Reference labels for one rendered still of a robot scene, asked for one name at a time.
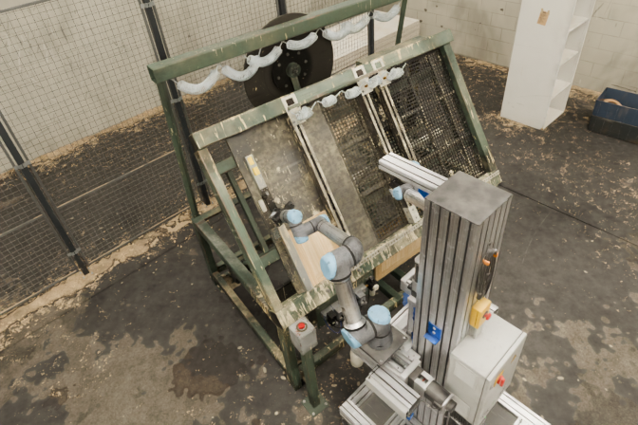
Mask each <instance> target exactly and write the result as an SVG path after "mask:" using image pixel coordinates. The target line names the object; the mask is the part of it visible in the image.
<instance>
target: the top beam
mask: <svg viewBox="0 0 638 425"><path fill-rule="evenodd" d="M452 41H454V37H453V35H452V32H451V29H450V28H449V29H446V30H444V31H442V32H439V33H437V34H434V35H432V36H429V37H427V38H424V39H422V40H420V41H418V42H416V43H413V44H411V45H408V46H404V47H402V48H399V49H397V50H395V51H392V52H390V53H387V54H385V55H383V56H381V57H378V58H376V59H374V60H371V61H369V62H366V63H364V64H361V65H363V66H364V68H365V71H366V74H367V73H369V72H372V71H374V70H373V67H372V65H371V62H372V61H375V60H377V59H380V58H382V60H383V62H384V65H385V66H386V65H389V64H392V63H394V62H397V61H399V60H400V59H403V58H405V57H407V56H410V55H412V54H413V56H414V57H413V58H415V57H418V56H420V55H422V54H424V53H426V52H428V51H431V50H433V49H435V48H438V47H440V46H444V45H446V44H448V43H450V42H452ZM413 58H411V59H413ZM411 59H408V60H411ZM408 60H406V61H408ZM406 61H404V62H406ZM404 62H402V63H404ZM400 64H401V63H400ZM361 65H357V66H355V67H353V68H351V69H349V70H346V71H344V72H341V73H339V74H336V75H334V76H331V77H329V78H327V79H324V80H323V81H320V82H318V83H314V84H311V85H309V86H307V87H304V88H302V89H299V90H297V91H294V92H292V93H290V94H288V95H286V96H283V97H281V98H278V99H276V100H273V101H271V102H267V103H264V104H262V105H260V106H257V107H256V108H253V109H251V110H248V111H246V112H243V113H241V114H239V115H236V116H234V117H231V118H229V119H226V120H223V121H221V122H219V123H216V124H214V125H211V126H209V127H206V128H204V129H201V130H199V131H197V132H195V133H193V134H191V135H190V136H189V137H188V138H189V140H190V141H191V143H192V145H193V147H194V150H195V151H198V150H200V149H202V148H204V147H207V146H210V145H212V144H214V143H217V142H219V141H221V140H224V139H226V138H229V137H231V136H233V135H236V134H238V133H240V132H243V131H245V130H247V129H250V128H252V127H254V126H256V125H258V124H260V123H263V122H265V121H267V120H271V119H273V118H276V117H278V116H280V115H283V114H285V113H287V111H286V109H285V107H284V104H283V102H282V101H281V99H282V98H285V97H287V96H289V95H291V94H293V93H294V95H295V97H296V99H297V101H298V102H301V101H304V100H306V99H308V98H311V97H313V96H316V95H318V94H320V93H323V92H325V91H327V90H330V89H331V88H333V87H336V86H338V85H341V84H343V83H347V82H349V81H351V80H354V79H355V77H354V75H353V73H352V69H354V68H356V67H359V66H361ZM398 65H399V64H398ZM355 83H357V82H355ZM352 84H353V83H352ZM349 85H351V84H349ZM347 86H348V85H347ZM347 86H345V87H347ZM345 87H342V88H345ZM342 88H340V89H342ZM340 89H338V90H340ZM338 90H335V91H338ZM335 91H333V92H335ZM333 92H331V93H333ZM331 93H328V94H331ZM328 94H327V95H328ZM325 96H326V95H325ZM325 96H322V97H325ZM322 97H320V98H322ZM320 98H318V99H320ZM318 99H315V100H318ZM315 100H313V101H315ZM313 101H311V102H313ZM308 103H309V102H308Z"/></svg>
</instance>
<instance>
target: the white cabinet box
mask: <svg viewBox="0 0 638 425"><path fill-rule="evenodd" d="M595 1H596V0H522V3H521V8H520V13H519V17H518V23H517V28H516V37H515V42H514V47H513V52H512V58H511V62H510V67H509V72H508V78H507V83H506V87H505V93H504V98H503V103H502V107H501V113H500V116H501V117H503V118H506V119H509V120H514V121H517V122H520V123H523V124H525V125H528V126H531V127H533V128H536V129H539V130H540V129H542V130H543V129H544V128H546V127H547V126H548V125H549V124H550V123H551V122H553V121H554V120H555V119H556V118H558V117H559V116H560V115H561V114H562V113H563V112H564V110H565V107H566V103H567V100H568V97H569V94H570V90H571V87H572V81H573V77H574V74H575V70H576V68H577V64H578V61H579V57H580V54H581V50H582V47H583V44H584V41H585V37H586V34H587V30H588V27H589V23H590V20H591V15H592V11H593V8H594V4H595Z"/></svg>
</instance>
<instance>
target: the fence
mask: <svg viewBox="0 0 638 425"><path fill-rule="evenodd" d="M247 157H252V159H253V162H254V164H253V165H250V163H249V161H248V160H247ZM243 159H244V161H245V163H246V165H247V167H248V169H249V172H250V174H251V176H252V178H253V181H254V183H255V186H256V188H257V190H258V191H259V193H260V195H261V197H262V193H261V191H260V190H261V189H263V188H265V187H267V185H266V183H265V181H264V179H263V177H262V175H261V173H260V174H259V175H257V176H255V175H254V173H253V168H254V167H256V166H257V165H256V163H255V160H254V158H253V155H249V156H246V157H244V158H243ZM274 226H275V227H276V226H277V225H274ZM277 229H278V231H279V233H280V235H281V237H280V238H281V241H282V243H283V245H284V247H285V249H286V251H287V253H288V255H289V257H290V259H291V262H292V264H293V266H294V269H295V271H296V273H297V275H298V277H299V279H300V281H301V284H302V286H303V288H304V290H305V291H310V290H311V289H313V285H312V283H311V281H310V278H309V276H308V274H307V272H306V270H305V268H304V266H303V264H302V261H301V259H300V257H299V255H298V253H297V251H296V248H295V246H294V244H293V242H292V241H291V237H290V235H289V233H288V231H287V229H286V227H285V224H284V223H283V224H282V225H281V226H280V227H277Z"/></svg>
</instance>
